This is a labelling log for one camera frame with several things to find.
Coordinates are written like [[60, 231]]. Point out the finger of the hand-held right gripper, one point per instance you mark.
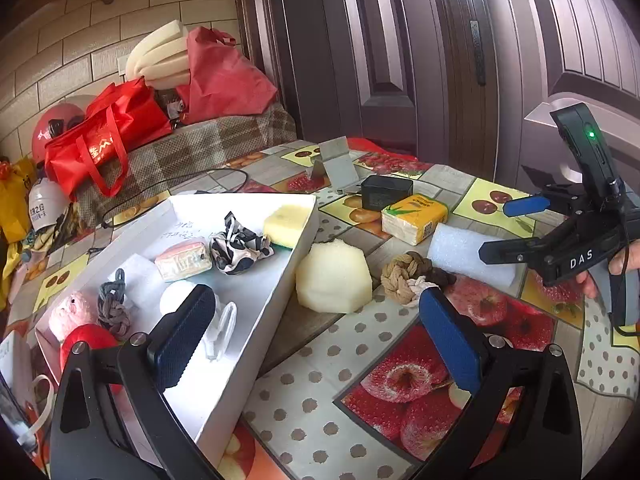
[[525, 205], [510, 251]]

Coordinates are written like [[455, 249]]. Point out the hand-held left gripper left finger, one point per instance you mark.
[[182, 332]]

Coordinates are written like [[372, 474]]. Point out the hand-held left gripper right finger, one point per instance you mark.
[[450, 340]]

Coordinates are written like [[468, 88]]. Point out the white foam block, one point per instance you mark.
[[470, 250]]

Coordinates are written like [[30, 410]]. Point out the white cardboard box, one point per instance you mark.
[[250, 320]]

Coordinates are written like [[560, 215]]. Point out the yellow tissue pack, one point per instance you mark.
[[412, 217]]

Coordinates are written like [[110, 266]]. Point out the cream foam chunk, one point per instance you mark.
[[332, 277]]

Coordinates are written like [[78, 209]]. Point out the white soft ball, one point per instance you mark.
[[176, 295]]

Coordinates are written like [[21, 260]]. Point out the person's right hand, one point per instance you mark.
[[632, 262]]

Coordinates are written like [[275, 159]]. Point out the pink wrapped packet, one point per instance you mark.
[[182, 260]]

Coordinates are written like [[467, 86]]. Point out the red ball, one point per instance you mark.
[[90, 340]]

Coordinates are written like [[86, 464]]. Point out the black and white patterned cloth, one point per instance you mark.
[[240, 250]]

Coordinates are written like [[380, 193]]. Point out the pink plush pig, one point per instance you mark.
[[75, 312]]

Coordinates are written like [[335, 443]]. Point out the fruit print tablecloth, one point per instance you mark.
[[320, 355]]

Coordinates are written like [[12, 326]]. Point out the black power adapter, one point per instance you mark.
[[385, 192]]

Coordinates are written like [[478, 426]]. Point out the yellow sponge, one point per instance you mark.
[[287, 222]]

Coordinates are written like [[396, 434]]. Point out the purple-brown panelled door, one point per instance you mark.
[[565, 25]]

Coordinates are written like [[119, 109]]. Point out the white helmet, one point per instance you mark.
[[47, 205]]

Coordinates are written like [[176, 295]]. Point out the grey phone stand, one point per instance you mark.
[[340, 165]]

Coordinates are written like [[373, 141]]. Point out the plaid sofa cover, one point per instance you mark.
[[210, 145]]

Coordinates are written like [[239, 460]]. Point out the yellow bag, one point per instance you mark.
[[15, 205]]

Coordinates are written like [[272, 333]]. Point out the dark brown door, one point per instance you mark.
[[380, 50]]

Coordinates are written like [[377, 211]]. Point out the red tote bag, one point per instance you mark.
[[115, 130]]

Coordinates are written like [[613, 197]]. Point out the red helmet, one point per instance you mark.
[[52, 125]]

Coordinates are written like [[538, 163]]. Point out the red cloth bag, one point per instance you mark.
[[225, 80]]

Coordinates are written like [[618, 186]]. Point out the stack of white foam pieces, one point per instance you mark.
[[160, 55]]

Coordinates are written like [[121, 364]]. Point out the white wall socket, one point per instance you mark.
[[123, 66]]

